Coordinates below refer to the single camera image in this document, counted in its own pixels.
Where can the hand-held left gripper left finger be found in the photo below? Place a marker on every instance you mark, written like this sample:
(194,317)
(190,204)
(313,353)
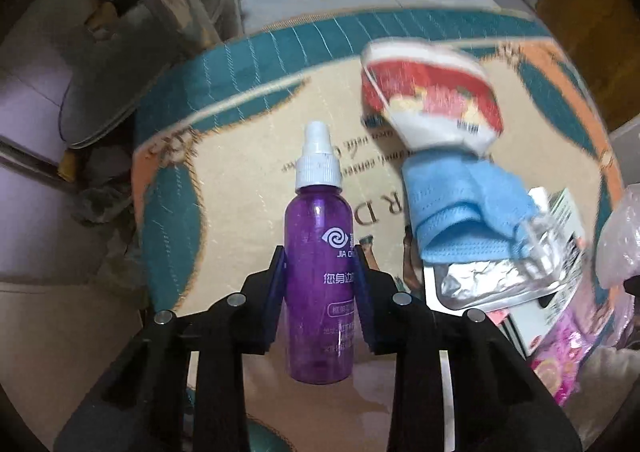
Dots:
(277,297)

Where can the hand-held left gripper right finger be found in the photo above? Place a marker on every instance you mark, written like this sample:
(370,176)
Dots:
(363,304)

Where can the purple spray bottle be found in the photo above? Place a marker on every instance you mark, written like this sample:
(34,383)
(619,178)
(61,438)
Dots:
(315,237)

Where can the silver foil blister pack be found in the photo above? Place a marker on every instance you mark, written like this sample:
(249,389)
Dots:
(480,282)

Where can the teal and orange printed mat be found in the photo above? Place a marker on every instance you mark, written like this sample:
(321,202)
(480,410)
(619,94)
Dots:
(240,182)

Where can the blue face mask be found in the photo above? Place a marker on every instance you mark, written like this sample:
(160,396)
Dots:
(450,202)

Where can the pink printed packet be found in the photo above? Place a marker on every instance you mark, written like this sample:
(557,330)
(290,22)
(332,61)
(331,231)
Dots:
(565,347)

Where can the red and white snack wrapper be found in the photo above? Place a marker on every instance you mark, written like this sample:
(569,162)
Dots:
(440,91)

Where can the clear plastic bag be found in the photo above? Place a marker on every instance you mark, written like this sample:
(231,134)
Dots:
(617,242)

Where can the grey seat cushion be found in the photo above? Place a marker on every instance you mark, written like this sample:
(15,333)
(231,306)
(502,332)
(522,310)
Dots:
(110,81)

